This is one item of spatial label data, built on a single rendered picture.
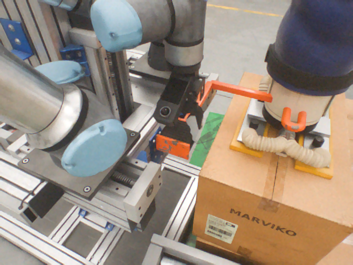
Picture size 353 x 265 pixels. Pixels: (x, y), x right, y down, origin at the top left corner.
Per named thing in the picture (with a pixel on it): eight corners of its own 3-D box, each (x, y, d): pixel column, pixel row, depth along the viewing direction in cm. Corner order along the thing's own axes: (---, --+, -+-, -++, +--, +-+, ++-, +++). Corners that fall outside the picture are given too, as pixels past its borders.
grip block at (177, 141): (188, 160, 61) (188, 146, 57) (156, 149, 63) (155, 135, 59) (199, 137, 66) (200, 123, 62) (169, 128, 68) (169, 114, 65)
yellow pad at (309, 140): (331, 180, 69) (339, 169, 65) (293, 169, 72) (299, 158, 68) (330, 109, 91) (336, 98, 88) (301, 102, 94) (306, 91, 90)
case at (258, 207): (299, 279, 87) (357, 229, 59) (191, 234, 98) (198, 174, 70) (307, 157, 126) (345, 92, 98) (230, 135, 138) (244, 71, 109)
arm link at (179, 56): (196, 50, 43) (154, 42, 46) (194, 73, 47) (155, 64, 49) (209, 33, 48) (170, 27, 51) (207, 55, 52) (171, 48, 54)
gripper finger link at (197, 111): (207, 126, 58) (197, 93, 53) (205, 130, 57) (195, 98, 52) (189, 126, 60) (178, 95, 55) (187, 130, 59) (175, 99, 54)
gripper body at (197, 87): (205, 98, 61) (209, 51, 52) (192, 120, 55) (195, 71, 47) (176, 91, 63) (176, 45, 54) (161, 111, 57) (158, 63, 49)
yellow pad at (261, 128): (261, 159, 74) (266, 148, 71) (228, 149, 77) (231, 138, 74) (277, 96, 97) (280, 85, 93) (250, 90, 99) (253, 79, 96)
